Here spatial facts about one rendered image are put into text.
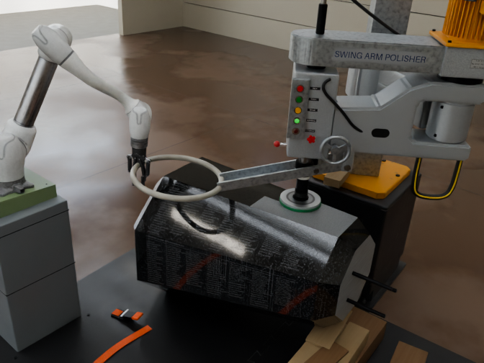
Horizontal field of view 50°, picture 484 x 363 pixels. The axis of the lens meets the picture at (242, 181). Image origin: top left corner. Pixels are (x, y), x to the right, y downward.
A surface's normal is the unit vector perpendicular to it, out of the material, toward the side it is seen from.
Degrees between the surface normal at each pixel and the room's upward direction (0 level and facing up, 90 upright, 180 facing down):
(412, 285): 0
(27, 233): 90
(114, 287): 0
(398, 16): 90
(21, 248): 90
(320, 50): 90
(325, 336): 0
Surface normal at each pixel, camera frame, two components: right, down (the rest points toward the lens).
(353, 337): 0.05, -0.89
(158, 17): 0.77, 0.33
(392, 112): -0.07, 0.45
